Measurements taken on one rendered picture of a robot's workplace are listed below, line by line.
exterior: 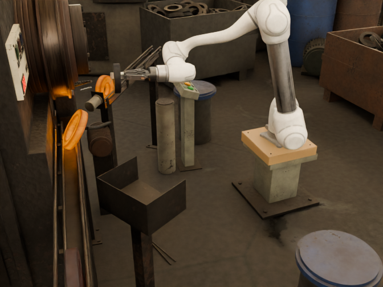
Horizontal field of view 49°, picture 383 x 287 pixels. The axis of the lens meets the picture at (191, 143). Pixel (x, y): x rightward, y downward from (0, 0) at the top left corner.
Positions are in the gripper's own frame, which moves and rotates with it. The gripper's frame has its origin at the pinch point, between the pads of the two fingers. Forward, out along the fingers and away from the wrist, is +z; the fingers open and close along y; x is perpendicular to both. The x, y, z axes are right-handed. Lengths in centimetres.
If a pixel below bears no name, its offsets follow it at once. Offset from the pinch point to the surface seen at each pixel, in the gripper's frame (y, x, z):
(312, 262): -109, -39, -59
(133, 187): -68, -24, 2
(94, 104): 4.2, -17.2, 12.0
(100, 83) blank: 13.0, -8.7, 7.9
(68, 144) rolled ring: -45, -14, 26
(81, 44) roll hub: -44, 28, 17
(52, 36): -51, 33, 27
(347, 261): -111, -38, -72
